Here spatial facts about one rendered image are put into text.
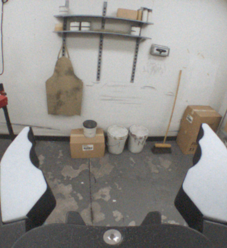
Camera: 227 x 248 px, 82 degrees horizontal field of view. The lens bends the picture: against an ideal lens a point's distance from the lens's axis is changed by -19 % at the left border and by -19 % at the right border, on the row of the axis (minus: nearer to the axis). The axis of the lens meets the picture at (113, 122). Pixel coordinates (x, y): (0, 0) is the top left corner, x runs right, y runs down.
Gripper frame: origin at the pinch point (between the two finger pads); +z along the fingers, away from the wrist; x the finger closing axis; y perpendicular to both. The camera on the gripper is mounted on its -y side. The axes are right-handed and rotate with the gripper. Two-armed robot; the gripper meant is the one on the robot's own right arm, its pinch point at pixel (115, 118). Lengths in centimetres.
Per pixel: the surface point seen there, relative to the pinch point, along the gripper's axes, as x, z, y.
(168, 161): 81, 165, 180
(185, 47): 104, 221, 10
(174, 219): 67, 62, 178
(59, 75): -77, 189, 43
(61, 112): -83, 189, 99
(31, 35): -109, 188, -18
